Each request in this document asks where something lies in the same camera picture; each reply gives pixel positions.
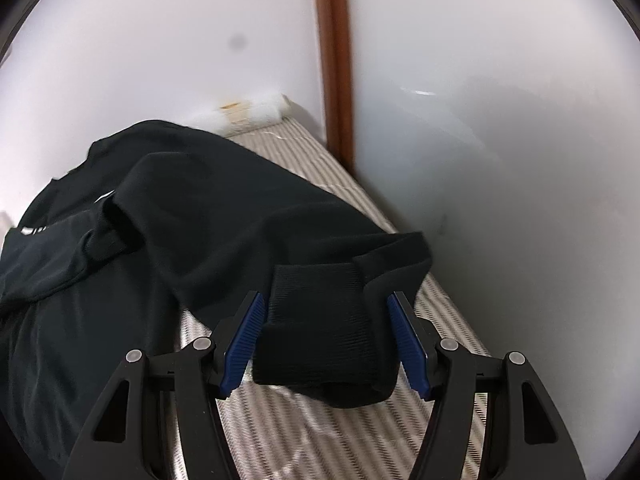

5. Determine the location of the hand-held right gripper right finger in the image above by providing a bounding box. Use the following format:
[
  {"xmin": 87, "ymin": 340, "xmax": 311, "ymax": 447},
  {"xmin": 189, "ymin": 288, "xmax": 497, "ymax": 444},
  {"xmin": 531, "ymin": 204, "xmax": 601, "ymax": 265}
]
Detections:
[{"xmin": 386, "ymin": 290, "xmax": 588, "ymax": 480}]

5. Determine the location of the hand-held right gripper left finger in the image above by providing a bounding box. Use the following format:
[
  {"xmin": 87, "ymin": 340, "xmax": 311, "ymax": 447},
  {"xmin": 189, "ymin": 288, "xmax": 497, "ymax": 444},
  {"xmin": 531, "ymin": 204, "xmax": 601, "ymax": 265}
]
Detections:
[{"xmin": 60, "ymin": 291, "xmax": 268, "ymax": 480}]

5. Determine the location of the black sweater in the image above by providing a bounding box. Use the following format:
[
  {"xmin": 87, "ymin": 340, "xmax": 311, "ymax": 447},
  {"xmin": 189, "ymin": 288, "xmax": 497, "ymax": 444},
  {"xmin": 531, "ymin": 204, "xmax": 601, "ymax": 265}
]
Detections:
[{"xmin": 0, "ymin": 120, "xmax": 433, "ymax": 466}]

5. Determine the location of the striped mattress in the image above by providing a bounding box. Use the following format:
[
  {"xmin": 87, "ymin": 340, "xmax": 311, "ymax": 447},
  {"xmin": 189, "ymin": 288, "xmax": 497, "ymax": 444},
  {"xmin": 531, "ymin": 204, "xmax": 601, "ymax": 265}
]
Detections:
[{"xmin": 170, "ymin": 119, "xmax": 493, "ymax": 480}]

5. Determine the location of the black smooth garment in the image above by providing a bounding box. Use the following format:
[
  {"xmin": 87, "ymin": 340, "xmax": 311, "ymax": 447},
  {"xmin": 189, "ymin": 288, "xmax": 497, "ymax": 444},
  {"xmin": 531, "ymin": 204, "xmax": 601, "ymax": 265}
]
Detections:
[{"xmin": 0, "ymin": 207, "xmax": 128, "ymax": 311}]

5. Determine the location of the white paper strip with tape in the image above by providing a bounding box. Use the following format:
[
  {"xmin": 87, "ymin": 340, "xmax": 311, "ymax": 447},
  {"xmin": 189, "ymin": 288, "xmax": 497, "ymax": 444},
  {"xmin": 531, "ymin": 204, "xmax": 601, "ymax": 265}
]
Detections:
[{"xmin": 182, "ymin": 91, "xmax": 292, "ymax": 137}]

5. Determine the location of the brown wooden door frame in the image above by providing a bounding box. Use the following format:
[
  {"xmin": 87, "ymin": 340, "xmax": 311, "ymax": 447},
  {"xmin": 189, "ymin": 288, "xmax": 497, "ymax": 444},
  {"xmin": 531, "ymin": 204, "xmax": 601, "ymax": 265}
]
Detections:
[{"xmin": 312, "ymin": 0, "xmax": 359, "ymax": 171}]

